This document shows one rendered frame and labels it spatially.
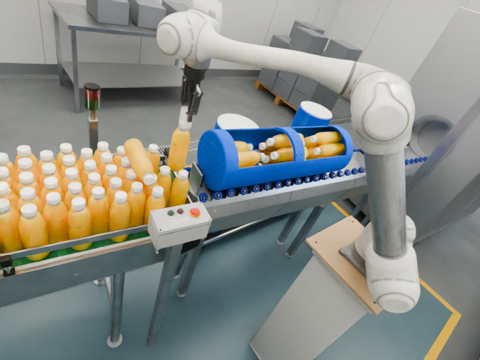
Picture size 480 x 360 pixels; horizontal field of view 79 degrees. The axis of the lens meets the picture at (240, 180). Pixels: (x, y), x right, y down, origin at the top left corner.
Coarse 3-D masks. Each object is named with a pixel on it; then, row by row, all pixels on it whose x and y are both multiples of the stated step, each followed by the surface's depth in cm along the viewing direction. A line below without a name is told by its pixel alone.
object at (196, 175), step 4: (192, 164) 138; (196, 164) 138; (192, 168) 139; (196, 168) 135; (200, 168) 137; (192, 172) 140; (196, 172) 136; (200, 172) 134; (192, 176) 140; (196, 176) 136; (200, 176) 133; (192, 180) 141; (196, 180) 137; (200, 180) 134; (192, 184) 141; (196, 184) 137; (200, 184) 136; (192, 188) 142; (196, 188) 138; (196, 192) 138
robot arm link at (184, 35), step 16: (176, 16) 73; (192, 16) 76; (160, 32) 73; (176, 32) 72; (192, 32) 75; (208, 32) 76; (160, 48) 76; (176, 48) 74; (192, 48) 76; (208, 48) 77; (224, 48) 77; (240, 48) 78; (256, 48) 80; (272, 48) 82; (256, 64) 82; (272, 64) 83; (288, 64) 85; (304, 64) 86; (320, 64) 85; (336, 64) 85; (352, 64) 84; (320, 80) 88; (336, 80) 85
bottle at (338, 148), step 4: (324, 144) 168; (328, 144) 169; (332, 144) 170; (336, 144) 172; (340, 144) 174; (320, 148) 167; (324, 148) 166; (328, 148) 167; (332, 148) 168; (336, 148) 170; (340, 148) 172; (344, 148) 174; (320, 152) 166; (324, 152) 166; (328, 152) 167; (332, 152) 169; (336, 152) 171; (340, 152) 173
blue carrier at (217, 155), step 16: (256, 128) 149; (272, 128) 155; (288, 128) 154; (304, 128) 171; (320, 128) 180; (336, 128) 172; (208, 144) 135; (224, 144) 125; (256, 144) 165; (352, 144) 171; (208, 160) 137; (224, 160) 125; (304, 160) 151; (320, 160) 157; (336, 160) 166; (208, 176) 139; (224, 176) 127; (240, 176) 131; (256, 176) 137; (272, 176) 144; (288, 176) 153
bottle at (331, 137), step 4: (320, 132) 169; (324, 132) 170; (328, 132) 171; (332, 132) 173; (336, 132) 175; (316, 136) 166; (320, 136) 167; (324, 136) 167; (328, 136) 169; (332, 136) 171; (336, 136) 173; (340, 136) 175; (316, 140) 167; (320, 140) 167; (324, 140) 168; (328, 140) 169; (332, 140) 172; (336, 140) 174; (340, 140) 176; (320, 144) 170
